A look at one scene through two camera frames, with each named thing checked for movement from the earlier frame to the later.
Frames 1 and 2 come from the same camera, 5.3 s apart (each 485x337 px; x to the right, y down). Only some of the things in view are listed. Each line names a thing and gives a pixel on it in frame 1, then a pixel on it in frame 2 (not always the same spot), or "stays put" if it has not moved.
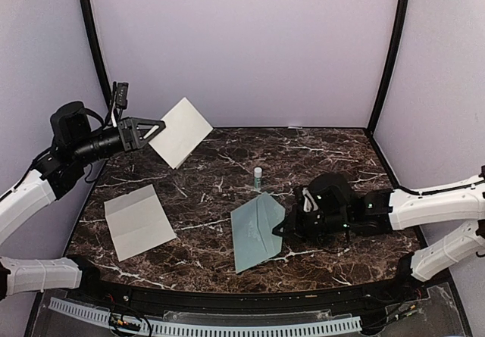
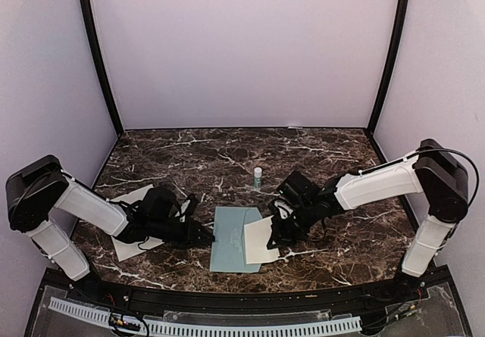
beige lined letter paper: [185, 129] -> [257, 234]
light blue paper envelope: [253, 224] -> [229, 248]
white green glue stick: [258, 175] stays put
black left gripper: [129, 130] -> [192, 233]
